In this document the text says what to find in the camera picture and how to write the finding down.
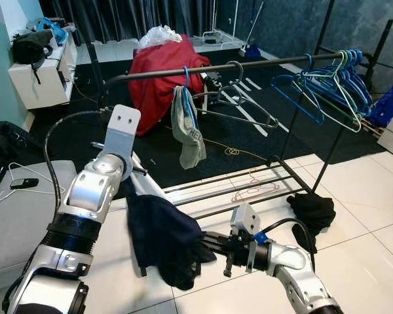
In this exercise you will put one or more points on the navy garment with gold print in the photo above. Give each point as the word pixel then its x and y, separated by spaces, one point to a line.
pixel 170 235

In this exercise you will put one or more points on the blue cloth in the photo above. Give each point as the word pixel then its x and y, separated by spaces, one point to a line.
pixel 390 101

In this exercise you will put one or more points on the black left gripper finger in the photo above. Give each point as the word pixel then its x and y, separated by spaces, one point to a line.
pixel 152 183

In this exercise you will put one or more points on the black white machine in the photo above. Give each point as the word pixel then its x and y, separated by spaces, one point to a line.
pixel 211 83

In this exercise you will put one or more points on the white shelf unit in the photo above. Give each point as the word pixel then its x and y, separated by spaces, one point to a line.
pixel 36 85

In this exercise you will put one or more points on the wooden pallet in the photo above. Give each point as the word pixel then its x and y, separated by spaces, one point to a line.
pixel 373 125

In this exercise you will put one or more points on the dark curtain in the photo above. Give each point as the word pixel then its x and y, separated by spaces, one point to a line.
pixel 131 16

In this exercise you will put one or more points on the small black remote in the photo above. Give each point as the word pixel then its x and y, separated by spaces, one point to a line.
pixel 24 184

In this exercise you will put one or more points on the blue bag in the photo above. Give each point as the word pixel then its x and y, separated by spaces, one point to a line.
pixel 54 29

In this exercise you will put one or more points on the pale green hanger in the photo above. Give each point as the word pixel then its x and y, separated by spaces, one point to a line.
pixel 344 57

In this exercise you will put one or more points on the black shoulder bag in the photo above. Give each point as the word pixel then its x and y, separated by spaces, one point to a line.
pixel 31 47

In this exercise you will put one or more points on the white floor strip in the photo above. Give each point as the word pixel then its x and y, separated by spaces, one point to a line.
pixel 249 116

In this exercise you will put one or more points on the grey garment with lettering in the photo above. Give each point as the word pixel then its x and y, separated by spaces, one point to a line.
pixel 190 140

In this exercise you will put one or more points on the black crumpled garment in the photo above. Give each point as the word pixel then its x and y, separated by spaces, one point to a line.
pixel 311 216

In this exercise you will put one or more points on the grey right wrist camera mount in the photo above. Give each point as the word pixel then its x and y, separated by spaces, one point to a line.
pixel 245 219

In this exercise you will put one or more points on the black carpet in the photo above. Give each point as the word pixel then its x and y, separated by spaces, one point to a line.
pixel 150 157

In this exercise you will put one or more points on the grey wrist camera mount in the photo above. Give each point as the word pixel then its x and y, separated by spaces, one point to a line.
pixel 121 131
pixel 245 219

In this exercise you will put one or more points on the black backpack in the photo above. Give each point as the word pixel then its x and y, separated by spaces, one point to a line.
pixel 10 140

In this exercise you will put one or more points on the red cloth cover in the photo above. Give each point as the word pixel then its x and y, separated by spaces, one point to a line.
pixel 157 72

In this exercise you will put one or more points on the black metal clothes rack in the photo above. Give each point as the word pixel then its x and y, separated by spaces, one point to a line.
pixel 281 62

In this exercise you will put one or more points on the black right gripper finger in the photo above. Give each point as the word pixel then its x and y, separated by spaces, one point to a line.
pixel 216 238
pixel 216 250

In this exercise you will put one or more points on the blue hanger carrying grey garment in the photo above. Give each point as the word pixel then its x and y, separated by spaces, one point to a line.
pixel 185 75

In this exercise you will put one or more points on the grey upholstered ottoman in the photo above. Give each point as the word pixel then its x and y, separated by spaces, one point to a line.
pixel 19 222

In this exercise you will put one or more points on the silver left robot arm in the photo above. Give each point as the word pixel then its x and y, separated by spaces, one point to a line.
pixel 85 196

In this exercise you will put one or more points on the blue plastic hanger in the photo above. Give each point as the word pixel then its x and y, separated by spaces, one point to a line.
pixel 309 60
pixel 358 59
pixel 352 59

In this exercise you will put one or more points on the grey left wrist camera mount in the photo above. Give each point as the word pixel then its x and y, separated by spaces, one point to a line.
pixel 121 131

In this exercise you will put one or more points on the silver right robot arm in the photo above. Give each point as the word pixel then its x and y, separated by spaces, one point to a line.
pixel 301 275

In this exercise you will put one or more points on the blue mop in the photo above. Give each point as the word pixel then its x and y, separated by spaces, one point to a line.
pixel 251 52

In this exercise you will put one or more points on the white plastic bag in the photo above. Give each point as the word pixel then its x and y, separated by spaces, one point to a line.
pixel 159 36

